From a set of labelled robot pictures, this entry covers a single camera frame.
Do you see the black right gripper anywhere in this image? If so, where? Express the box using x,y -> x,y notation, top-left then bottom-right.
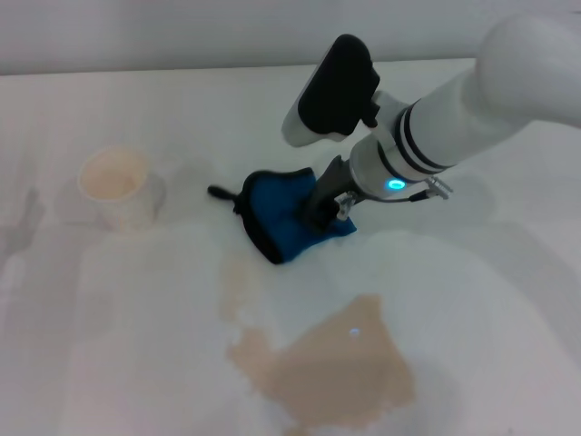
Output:
294,154 -> 358,233

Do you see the blue rag with black trim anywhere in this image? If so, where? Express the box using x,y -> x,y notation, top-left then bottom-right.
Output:
207,166 -> 358,266

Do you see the white paper cup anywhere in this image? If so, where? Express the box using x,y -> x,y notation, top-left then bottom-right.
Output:
77,144 -> 167,232

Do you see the clear plug connector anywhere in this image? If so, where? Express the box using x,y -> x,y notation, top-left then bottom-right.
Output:
334,193 -> 359,223

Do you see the brown liquid spill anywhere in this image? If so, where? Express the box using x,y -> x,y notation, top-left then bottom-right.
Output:
220,253 -> 417,436

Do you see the grey cable with plug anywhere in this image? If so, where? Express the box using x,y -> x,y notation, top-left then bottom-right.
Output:
406,175 -> 455,202

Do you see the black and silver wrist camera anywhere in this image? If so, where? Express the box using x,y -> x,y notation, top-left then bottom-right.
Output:
281,34 -> 382,149

